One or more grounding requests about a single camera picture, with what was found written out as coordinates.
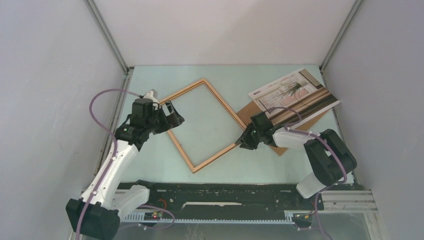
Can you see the brown cardboard backing board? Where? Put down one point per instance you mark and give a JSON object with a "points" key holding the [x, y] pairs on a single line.
{"points": [[252, 109]]}

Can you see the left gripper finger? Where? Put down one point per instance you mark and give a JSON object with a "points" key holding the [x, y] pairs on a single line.
{"points": [[173, 118], [163, 125]]}

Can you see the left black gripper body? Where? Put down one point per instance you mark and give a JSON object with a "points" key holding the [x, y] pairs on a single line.
{"points": [[158, 115]]}

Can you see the white toothed cable duct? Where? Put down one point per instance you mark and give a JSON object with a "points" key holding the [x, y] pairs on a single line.
{"points": [[140, 217]]}

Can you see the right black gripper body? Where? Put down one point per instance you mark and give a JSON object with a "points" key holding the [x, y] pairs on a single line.
{"points": [[255, 134]]}

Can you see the light wooden picture frame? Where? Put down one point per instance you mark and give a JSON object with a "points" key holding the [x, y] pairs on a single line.
{"points": [[223, 103]]}

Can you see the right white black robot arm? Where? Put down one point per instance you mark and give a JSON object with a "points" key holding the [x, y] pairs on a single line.
{"points": [[328, 156]]}

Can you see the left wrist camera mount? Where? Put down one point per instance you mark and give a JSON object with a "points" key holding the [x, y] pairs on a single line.
{"points": [[152, 95]]}

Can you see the right aluminium corner post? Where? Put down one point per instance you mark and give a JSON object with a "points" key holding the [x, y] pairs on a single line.
{"points": [[355, 8]]}

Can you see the aluminium corner post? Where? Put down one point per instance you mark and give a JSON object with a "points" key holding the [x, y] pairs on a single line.
{"points": [[355, 8], [106, 33]]}

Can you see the left aluminium corner post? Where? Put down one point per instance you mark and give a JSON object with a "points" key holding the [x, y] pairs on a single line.
{"points": [[106, 33]]}

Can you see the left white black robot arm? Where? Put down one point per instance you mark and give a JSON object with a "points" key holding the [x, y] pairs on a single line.
{"points": [[98, 212]]}

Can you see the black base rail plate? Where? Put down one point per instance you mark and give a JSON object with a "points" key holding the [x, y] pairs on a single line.
{"points": [[210, 201]]}

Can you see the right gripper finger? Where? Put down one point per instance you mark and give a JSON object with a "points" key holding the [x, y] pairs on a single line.
{"points": [[247, 133], [248, 143]]}

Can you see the printed plant photo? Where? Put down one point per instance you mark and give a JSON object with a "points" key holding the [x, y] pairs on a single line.
{"points": [[297, 91]]}

